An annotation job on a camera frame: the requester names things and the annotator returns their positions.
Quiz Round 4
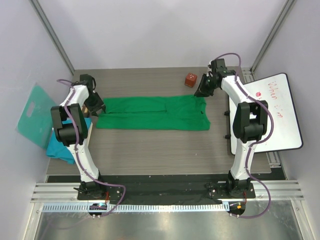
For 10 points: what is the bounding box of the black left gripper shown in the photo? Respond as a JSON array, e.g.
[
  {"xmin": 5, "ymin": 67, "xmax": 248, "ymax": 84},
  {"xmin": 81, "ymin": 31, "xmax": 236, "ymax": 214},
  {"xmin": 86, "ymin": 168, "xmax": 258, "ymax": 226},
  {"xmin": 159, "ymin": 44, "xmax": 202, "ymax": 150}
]
[{"xmin": 84, "ymin": 92, "xmax": 106, "ymax": 117}]

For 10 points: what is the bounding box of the red cube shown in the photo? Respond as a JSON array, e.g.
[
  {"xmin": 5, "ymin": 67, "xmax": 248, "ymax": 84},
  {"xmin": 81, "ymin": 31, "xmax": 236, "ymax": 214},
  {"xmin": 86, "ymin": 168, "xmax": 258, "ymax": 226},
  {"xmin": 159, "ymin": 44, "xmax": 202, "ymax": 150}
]
[{"xmin": 184, "ymin": 73, "xmax": 198, "ymax": 88}]

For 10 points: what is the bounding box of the green t shirt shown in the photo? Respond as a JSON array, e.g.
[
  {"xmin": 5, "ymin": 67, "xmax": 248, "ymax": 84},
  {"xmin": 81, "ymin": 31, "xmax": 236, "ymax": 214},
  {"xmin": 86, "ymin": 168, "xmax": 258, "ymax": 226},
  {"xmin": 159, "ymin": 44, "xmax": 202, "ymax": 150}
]
[{"xmin": 96, "ymin": 95, "xmax": 211, "ymax": 131}]

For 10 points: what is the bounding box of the brown book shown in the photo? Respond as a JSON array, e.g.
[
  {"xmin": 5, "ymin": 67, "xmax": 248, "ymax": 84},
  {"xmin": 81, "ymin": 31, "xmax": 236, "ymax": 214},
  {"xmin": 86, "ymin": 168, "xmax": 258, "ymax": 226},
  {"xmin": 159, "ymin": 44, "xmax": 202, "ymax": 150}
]
[{"xmin": 81, "ymin": 105, "xmax": 91, "ymax": 118}]

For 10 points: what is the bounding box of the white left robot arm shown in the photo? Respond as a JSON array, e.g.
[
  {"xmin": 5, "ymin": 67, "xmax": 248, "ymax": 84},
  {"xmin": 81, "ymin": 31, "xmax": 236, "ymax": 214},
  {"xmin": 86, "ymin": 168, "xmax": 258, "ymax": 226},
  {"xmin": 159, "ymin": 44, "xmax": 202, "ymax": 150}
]
[{"xmin": 50, "ymin": 74, "xmax": 107, "ymax": 200}]

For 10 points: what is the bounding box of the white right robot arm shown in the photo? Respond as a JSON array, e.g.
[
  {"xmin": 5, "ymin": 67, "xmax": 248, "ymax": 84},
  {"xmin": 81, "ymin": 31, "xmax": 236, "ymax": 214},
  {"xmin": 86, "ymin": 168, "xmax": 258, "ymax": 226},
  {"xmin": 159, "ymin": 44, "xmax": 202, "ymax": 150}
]
[{"xmin": 194, "ymin": 58, "xmax": 272, "ymax": 198}]

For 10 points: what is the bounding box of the blue t shirt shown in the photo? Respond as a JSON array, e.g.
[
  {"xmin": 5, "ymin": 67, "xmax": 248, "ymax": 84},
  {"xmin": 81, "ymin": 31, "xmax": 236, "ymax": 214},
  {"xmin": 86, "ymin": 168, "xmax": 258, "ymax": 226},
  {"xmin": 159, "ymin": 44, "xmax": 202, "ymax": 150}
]
[{"xmin": 46, "ymin": 132, "xmax": 76, "ymax": 165}]

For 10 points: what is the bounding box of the teal plastic cutting board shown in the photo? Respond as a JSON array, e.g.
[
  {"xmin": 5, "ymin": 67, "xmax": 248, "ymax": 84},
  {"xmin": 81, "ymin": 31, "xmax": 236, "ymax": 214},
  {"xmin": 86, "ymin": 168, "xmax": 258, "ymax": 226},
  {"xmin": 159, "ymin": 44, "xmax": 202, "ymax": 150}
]
[{"xmin": 16, "ymin": 83, "xmax": 61, "ymax": 150}]

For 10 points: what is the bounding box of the white whiteboard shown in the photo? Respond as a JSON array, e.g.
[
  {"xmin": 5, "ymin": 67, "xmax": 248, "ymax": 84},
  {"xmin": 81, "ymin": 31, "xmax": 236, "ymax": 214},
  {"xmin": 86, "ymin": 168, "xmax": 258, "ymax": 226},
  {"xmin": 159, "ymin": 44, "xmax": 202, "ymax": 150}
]
[{"xmin": 244, "ymin": 73, "xmax": 304, "ymax": 153}]

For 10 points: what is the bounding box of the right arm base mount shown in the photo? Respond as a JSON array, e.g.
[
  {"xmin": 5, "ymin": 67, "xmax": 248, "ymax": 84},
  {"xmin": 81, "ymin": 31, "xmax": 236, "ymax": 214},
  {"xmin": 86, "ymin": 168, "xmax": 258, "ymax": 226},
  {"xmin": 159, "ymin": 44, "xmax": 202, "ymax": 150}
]
[{"xmin": 204, "ymin": 181, "xmax": 256, "ymax": 200}]

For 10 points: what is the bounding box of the perforated cable tray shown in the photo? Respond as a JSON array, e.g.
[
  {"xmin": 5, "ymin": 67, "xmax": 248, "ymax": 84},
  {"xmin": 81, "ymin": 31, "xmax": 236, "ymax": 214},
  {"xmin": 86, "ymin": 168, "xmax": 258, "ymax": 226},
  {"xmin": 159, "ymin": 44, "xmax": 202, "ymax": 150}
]
[{"xmin": 42, "ymin": 202, "xmax": 230, "ymax": 214}]

